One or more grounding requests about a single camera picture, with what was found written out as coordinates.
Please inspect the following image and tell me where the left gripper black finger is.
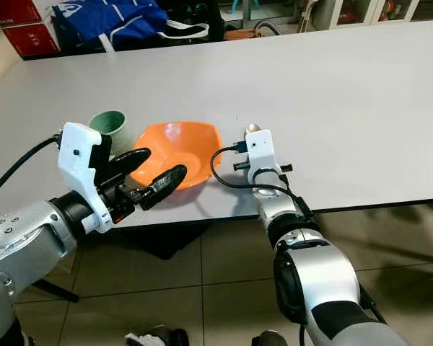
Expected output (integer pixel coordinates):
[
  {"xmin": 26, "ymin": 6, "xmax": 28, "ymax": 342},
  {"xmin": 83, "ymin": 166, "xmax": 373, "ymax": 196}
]
[
  {"xmin": 137, "ymin": 164, "xmax": 188, "ymax": 212},
  {"xmin": 105, "ymin": 146, "xmax": 153, "ymax": 182}
]

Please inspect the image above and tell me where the orange bowl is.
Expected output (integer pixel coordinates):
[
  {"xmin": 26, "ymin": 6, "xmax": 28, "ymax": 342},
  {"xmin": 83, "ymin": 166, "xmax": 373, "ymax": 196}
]
[{"xmin": 128, "ymin": 120, "xmax": 223, "ymax": 190}]

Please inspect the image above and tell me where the green cup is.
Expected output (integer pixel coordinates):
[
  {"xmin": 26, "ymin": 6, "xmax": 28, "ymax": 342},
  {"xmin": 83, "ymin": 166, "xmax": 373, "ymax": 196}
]
[{"xmin": 88, "ymin": 110, "xmax": 127, "ymax": 156}]

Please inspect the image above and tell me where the black table leg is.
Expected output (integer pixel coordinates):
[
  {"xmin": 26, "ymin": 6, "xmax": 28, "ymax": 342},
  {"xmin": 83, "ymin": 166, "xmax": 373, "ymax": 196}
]
[{"xmin": 29, "ymin": 278, "xmax": 79, "ymax": 302}]

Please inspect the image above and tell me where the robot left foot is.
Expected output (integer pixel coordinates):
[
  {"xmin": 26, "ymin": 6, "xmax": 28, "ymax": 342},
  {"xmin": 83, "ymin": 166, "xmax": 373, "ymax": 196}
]
[{"xmin": 125, "ymin": 326, "xmax": 192, "ymax": 346}]

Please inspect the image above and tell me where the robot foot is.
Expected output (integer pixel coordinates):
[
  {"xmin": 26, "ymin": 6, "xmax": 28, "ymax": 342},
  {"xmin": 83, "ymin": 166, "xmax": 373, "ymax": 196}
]
[
  {"xmin": 251, "ymin": 330, "xmax": 297, "ymax": 346},
  {"xmin": 125, "ymin": 326, "xmax": 192, "ymax": 346}
]

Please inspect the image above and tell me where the blue fabric bag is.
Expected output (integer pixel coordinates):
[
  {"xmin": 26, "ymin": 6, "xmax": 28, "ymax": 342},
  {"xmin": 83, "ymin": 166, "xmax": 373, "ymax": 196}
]
[{"xmin": 52, "ymin": 0, "xmax": 210, "ymax": 53}]

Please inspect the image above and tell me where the red cardboard box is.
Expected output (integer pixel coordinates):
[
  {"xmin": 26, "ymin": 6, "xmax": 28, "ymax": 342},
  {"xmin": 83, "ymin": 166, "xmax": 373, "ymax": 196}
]
[
  {"xmin": 22, "ymin": 23, "xmax": 60, "ymax": 58},
  {"xmin": 0, "ymin": 0, "xmax": 45, "ymax": 28}
]

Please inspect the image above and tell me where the black bag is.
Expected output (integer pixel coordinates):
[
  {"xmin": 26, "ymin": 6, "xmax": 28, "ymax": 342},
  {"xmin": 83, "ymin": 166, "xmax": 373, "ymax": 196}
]
[{"xmin": 159, "ymin": 0, "xmax": 224, "ymax": 40}]

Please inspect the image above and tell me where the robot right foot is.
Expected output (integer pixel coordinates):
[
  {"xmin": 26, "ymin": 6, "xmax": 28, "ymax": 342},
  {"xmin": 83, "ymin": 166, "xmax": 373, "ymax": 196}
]
[{"xmin": 251, "ymin": 330, "xmax": 297, "ymax": 346}]

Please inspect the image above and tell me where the glass door display cabinet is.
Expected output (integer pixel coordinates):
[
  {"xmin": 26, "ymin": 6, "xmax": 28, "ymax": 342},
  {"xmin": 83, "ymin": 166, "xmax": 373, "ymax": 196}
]
[{"xmin": 299, "ymin": 0, "xmax": 433, "ymax": 30}]

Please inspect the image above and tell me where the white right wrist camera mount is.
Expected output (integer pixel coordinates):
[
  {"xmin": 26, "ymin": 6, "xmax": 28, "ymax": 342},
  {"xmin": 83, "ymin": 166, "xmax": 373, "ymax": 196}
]
[{"xmin": 245, "ymin": 130, "xmax": 280, "ymax": 187}]

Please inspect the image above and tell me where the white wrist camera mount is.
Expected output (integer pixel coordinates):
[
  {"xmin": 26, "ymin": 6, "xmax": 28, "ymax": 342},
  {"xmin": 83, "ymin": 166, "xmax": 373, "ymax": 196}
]
[
  {"xmin": 245, "ymin": 130, "xmax": 280, "ymax": 187},
  {"xmin": 59, "ymin": 122, "xmax": 113, "ymax": 233}
]

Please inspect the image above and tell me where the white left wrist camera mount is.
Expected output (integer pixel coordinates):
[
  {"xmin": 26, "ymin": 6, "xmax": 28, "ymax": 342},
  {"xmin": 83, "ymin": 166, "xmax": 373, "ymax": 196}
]
[{"xmin": 59, "ymin": 122, "xmax": 113, "ymax": 233}]

